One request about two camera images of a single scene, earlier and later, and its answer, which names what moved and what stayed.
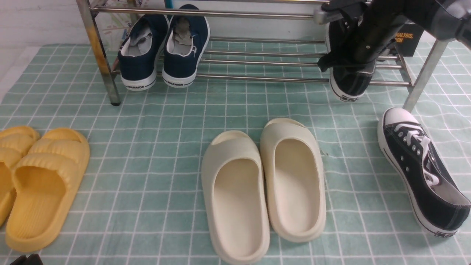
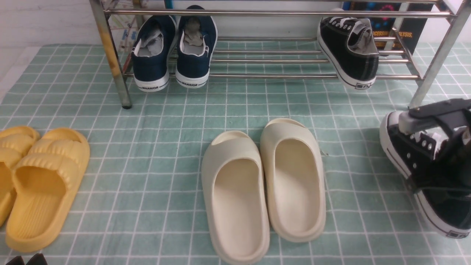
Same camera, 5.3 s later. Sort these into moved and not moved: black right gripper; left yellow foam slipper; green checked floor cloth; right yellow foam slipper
Moved: black right gripper
Not moved: green checked floor cloth; left yellow foam slipper; right yellow foam slipper
